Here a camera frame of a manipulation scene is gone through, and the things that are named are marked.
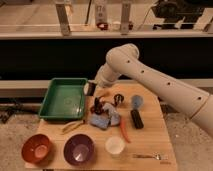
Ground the dark grape bunch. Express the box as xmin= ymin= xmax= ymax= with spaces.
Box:
xmin=90 ymin=97 xmax=104 ymax=115

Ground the purple bowl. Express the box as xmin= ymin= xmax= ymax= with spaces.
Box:
xmin=63 ymin=134 xmax=95 ymax=166

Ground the yellow banana toy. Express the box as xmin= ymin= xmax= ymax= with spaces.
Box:
xmin=61 ymin=120 xmax=85 ymax=135

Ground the red bowl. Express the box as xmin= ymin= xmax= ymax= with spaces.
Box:
xmin=21 ymin=134 xmax=52 ymax=164

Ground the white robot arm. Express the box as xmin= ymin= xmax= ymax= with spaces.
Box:
xmin=89 ymin=43 xmax=213 ymax=138

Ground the black brush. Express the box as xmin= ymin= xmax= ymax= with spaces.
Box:
xmin=130 ymin=95 xmax=144 ymax=129

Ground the orange carrot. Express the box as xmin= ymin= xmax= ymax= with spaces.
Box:
xmin=120 ymin=117 xmax=131 ymax=143

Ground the black cable on floor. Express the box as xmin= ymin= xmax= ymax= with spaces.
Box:
xmin=0 ymin=98 xmax=38 ymax=124

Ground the black machine in background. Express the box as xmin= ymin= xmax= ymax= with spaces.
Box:
xmin=151 ymin=0 xmax=204 ymax=29

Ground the metal fork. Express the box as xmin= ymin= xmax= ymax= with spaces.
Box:
xmin=132 ymin=154 xmax=168 ymax=160

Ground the white paper cup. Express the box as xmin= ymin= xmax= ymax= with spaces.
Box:
xmin=105 ymin=136 xmax=125 ymax=156

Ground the blue cloth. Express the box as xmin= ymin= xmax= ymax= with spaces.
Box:
xmin=89 ymin=103 xmax=121 ymax=130

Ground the black ring object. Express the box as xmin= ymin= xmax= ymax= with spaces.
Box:
xmin=114 ymin=94 xmax=124 ymax=106

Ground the green plastic tray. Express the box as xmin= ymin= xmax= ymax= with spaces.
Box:
xmin=39 ymin=78 xmax=87 ymax=121

